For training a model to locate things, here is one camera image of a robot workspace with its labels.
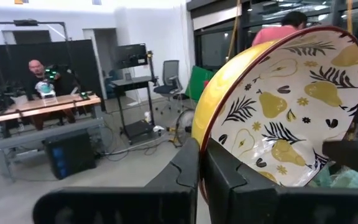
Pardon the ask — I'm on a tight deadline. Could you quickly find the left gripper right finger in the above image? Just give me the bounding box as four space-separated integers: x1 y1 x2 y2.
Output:
203 138 358 224

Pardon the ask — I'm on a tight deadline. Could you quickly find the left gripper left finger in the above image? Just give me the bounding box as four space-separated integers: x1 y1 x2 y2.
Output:
32 138 201 224

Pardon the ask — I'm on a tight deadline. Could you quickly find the yellow pear-patterned bowl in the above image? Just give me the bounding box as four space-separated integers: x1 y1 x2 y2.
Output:
191 26 358 205

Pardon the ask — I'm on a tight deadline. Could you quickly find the floor fan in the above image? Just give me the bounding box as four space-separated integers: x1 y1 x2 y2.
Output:
174 108 196 147

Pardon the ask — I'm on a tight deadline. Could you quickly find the black computer tower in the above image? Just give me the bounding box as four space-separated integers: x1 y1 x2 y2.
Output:
42 131 97 181

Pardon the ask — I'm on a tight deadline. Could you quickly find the black rolling stand desk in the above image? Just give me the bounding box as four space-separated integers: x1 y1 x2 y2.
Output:
110 49 160 146

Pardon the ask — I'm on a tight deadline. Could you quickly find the green board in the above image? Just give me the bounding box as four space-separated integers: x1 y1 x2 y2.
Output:
184 65 216 104

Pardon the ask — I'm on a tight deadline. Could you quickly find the grey office chair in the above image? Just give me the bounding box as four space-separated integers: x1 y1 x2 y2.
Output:
152 59 183 116

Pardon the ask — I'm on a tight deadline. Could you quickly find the black monitor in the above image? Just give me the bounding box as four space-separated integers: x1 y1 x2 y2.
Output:
115 43 149 70

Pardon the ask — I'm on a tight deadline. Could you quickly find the wooden workbench top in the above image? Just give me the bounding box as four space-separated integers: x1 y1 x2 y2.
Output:
0 94 102 126

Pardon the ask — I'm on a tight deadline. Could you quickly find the teal white object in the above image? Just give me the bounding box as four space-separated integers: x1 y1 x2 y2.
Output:
35 81 58 100

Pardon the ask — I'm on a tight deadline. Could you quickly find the person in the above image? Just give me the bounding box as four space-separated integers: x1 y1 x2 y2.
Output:
251 11 309 47
22 58 80 102

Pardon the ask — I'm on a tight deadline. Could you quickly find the grey metal bench frame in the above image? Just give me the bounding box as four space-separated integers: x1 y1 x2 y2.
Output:
0 118 106 183

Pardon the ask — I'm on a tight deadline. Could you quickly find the yellow hanging strap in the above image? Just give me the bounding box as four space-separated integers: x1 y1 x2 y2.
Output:
346 0 354 34
226 0 242 62

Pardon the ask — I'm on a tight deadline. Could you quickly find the grey overhead camera frame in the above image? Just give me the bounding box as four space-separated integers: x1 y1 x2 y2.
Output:
0 19 68 82

